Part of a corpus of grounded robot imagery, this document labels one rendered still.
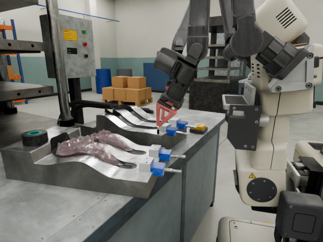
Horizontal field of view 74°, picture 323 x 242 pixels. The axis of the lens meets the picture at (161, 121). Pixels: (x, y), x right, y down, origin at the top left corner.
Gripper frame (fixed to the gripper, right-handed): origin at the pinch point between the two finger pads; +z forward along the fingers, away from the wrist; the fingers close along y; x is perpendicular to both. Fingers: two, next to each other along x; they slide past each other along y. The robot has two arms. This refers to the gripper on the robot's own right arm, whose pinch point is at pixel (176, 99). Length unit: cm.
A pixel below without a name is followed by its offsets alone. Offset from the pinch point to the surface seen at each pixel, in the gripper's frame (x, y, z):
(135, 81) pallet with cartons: -307, -384, 39
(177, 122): 1.5, 0.8, 10.6
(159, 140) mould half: 1.1, 17.3, 14.8
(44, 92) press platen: -79, 15, 2
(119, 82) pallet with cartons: -355, -377, 44
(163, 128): 0.7, 13.0, 10.9
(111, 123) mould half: -25.0, 17.2, 11.6
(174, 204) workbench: 5, 8, 51
